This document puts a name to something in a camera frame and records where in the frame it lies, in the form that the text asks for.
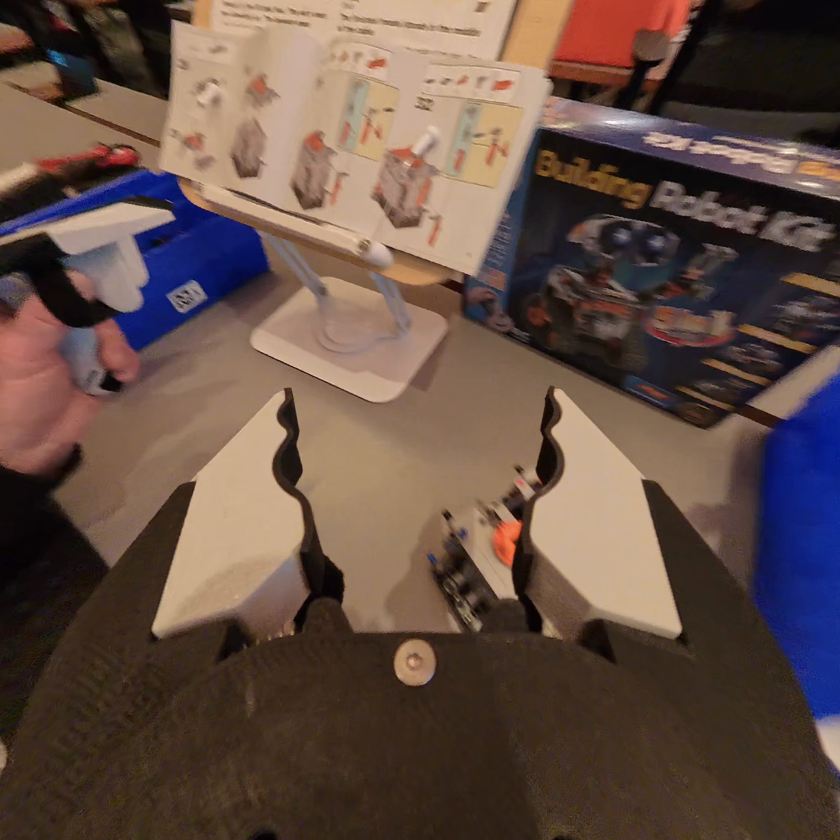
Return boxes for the blue storage bin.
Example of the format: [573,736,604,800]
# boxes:
[751,374,840,769]

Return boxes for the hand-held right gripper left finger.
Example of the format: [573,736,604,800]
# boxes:
[151,387,345,642]

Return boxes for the dark blue robot kit box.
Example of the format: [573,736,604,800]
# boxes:
[462,98,840,431]

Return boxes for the building instruction booklet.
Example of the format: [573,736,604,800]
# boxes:
[159,0,553,278]

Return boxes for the white and wooden book stand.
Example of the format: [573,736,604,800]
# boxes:
[178,0,573,404]

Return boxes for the blue plastic parts bin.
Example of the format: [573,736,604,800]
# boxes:
[0,169,271,352]

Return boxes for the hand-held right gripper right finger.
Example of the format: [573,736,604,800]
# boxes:
[511,386,685,643]

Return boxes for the person's left forearm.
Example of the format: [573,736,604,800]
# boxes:
[0,445,86,546]

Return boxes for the red and black cable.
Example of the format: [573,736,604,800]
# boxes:
[39,143,142,175]

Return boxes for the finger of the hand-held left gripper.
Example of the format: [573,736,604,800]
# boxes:
[45,199,176,314]

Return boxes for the person's left hand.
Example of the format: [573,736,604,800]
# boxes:
[0,268,142,476]

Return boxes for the grey and orange block model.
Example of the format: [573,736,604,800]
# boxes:
[430,462,546,634]

